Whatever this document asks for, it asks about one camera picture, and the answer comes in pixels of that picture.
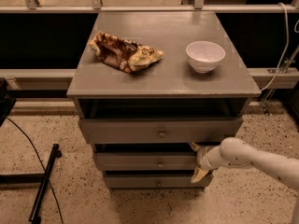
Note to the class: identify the grey bottom drawer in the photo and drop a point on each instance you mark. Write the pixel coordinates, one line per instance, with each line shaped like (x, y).
(154, 181)

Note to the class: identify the grey wooden drawer cabinet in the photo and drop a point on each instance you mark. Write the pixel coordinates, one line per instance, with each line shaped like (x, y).
(168, 89)

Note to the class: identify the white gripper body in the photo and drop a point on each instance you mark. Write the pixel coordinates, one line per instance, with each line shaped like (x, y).
(203, 158)

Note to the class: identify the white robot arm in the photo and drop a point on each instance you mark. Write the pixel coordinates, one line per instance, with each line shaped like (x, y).
(236, 153)

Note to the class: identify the grey drawer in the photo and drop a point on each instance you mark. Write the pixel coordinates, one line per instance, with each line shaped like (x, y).
(145, 161)
(154, 181)
(142, 131)

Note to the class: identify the white ceramic bowl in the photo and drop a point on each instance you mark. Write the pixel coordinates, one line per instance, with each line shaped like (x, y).
(204, 56)

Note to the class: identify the metal railing frame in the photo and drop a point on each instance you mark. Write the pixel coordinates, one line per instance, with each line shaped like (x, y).
(124, 8)

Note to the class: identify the black metal stand base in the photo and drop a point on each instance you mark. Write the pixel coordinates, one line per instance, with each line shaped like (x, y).
(43, 179)

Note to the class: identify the grey top drawer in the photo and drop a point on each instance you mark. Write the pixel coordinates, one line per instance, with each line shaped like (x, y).
(142, 131)

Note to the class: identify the crumpled brown chip bag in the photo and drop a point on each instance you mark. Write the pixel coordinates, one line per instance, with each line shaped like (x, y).
(123, 54)

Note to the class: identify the black box at left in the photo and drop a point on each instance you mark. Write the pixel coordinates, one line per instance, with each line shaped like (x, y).
(6, 102)

